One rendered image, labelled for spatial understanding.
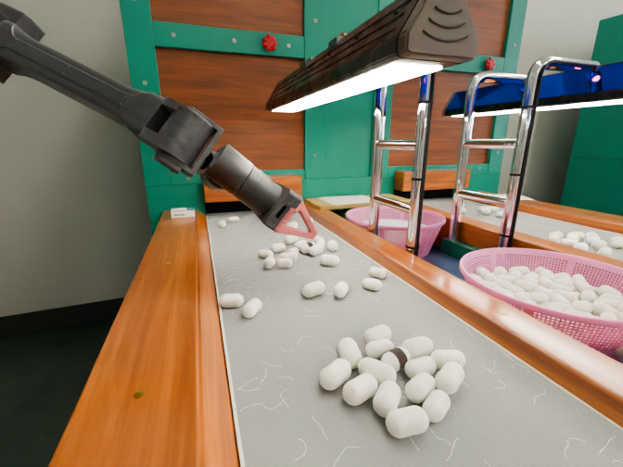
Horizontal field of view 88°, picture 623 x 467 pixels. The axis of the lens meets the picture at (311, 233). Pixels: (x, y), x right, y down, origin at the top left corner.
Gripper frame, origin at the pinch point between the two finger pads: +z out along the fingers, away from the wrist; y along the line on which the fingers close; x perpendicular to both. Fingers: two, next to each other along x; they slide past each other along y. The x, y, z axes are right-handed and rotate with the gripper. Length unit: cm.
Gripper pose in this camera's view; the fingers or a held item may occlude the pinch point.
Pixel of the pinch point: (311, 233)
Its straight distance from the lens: 55.3
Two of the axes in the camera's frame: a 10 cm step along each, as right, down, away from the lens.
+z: 7.2, 5.6, 4.1
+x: -6.2, 7.9, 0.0
